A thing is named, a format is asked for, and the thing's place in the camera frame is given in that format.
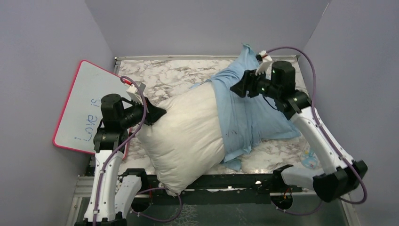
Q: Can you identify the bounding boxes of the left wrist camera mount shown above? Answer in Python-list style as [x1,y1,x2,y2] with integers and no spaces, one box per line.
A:
[125,80,146,105]

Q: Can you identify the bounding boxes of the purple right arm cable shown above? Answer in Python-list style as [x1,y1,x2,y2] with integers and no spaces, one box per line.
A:
[265,47,368,206]

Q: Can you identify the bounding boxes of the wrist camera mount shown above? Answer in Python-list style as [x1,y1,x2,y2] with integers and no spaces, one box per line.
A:
[125,80,146,105]
[255,50,273,75]

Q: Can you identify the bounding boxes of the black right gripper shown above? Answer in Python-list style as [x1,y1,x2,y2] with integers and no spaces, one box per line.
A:
[230,67,280,99]

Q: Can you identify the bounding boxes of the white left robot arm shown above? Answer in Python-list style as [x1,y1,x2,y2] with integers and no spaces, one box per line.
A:
[75,94,167,226]

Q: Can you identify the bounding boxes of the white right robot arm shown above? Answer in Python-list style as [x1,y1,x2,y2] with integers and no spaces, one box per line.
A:
[230,61,368,202]

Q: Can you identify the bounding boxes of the light blue pillowcase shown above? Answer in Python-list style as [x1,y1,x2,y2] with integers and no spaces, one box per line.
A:
[190,44,301,172]

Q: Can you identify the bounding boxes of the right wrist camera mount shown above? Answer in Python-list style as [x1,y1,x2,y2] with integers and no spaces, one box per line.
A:
[255,50,273,75]

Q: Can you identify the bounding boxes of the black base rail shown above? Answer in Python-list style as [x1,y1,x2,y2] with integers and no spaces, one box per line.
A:
[132,174,302,206]

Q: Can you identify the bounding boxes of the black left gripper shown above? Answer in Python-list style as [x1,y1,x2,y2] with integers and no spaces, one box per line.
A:
[120,95,167,128]

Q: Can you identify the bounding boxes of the white pillow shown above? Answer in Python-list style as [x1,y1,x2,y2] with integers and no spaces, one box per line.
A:
[137,82,225,196]

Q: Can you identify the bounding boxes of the pink framed whiteboard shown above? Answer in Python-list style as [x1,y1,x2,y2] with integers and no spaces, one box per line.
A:
[52,60,129,154]

